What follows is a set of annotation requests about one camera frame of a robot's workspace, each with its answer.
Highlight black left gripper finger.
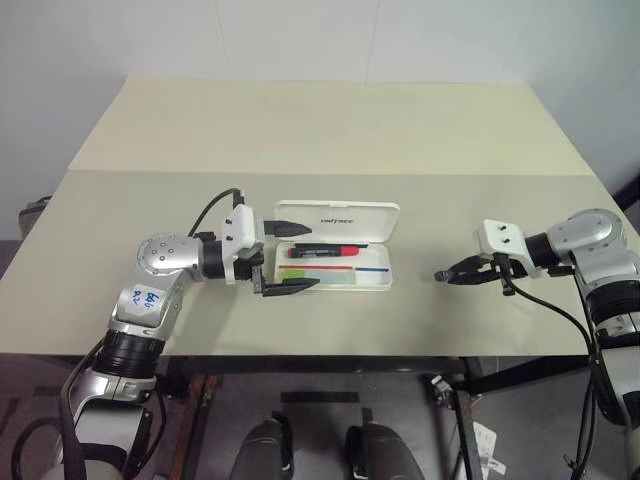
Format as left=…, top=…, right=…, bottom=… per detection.
left=261, top=278, right=322, bottom=300
left=263, top=217, right=314, bottom=239

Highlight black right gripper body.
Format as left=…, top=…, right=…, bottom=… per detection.
left=491, top=253, right=527, bottom=297

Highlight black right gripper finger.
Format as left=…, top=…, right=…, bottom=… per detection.
left=451, top=255, right=497, bottom=272
left=441, top=267, right=502, bottom=287

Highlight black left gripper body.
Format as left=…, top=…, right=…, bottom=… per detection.
left=234, top=243, right=267, bottom=297

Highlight green and white highlighter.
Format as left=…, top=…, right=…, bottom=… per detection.
left=280, top=267, right=358, bottom=286

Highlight black marker with red cap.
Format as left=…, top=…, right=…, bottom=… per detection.
left=285, top=242, right=370, bottom=261

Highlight white plastic pencil case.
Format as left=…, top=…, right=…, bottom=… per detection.
left=272, top=198, right=402, bottom=293

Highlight black strip on floor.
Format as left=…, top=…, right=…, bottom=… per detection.
left=279, top=392, right=361, bottom=407

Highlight grey caster wheel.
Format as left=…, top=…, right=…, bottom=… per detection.
left=428, top=376, right=455, bottom=412

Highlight rusty brown table leg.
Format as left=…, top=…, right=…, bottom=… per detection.
left=167, top=373, right=225, bottom=480
left=451, top=391, right=484, bottom=480

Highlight dark grey rounded shape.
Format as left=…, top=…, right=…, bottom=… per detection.
left=344, top=407, right=422, bottom=480
left=234, top=409, right=297, bottom=480

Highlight white paper tags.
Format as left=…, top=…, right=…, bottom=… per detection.
left=472, top=423, right=507, bottom=480

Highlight grey chair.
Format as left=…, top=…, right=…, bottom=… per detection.
left=18, top=194, right=53, bottom=240

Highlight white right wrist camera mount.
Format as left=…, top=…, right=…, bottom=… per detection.
left=472, top=218, right=544, bottom=279

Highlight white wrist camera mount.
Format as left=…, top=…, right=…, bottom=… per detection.
left=221, top=202, right=267, bottom=288
left=472, top=218, right=544, bottom=279

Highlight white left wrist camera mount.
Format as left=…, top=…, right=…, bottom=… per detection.
left=221, top=202, right=267, bottom=288

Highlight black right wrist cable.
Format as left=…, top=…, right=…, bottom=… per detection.
left=501, top=278, right=604, bottom=480

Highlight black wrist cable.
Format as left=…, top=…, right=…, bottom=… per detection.
left=188, top=187, right=247, bottom=236
left=501, top=278, right=604, bottom=480

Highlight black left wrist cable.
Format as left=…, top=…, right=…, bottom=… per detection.
left=188, top=187, right=247, bottom=236

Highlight black metal table frame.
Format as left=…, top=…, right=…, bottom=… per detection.
left=164, top=355, right=596, bottom=399

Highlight black panel at wall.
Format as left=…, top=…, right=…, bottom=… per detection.
left=618, top=168, right=640, bottom=217

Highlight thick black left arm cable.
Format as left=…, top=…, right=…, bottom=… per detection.
left=12, top=339, right=104, bottom=480

